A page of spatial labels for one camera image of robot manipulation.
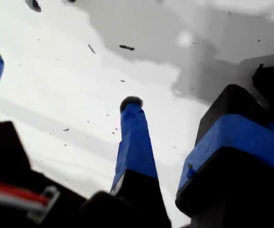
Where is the red white servo wire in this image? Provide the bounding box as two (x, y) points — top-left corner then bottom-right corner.
(0, 182), (60, 225)

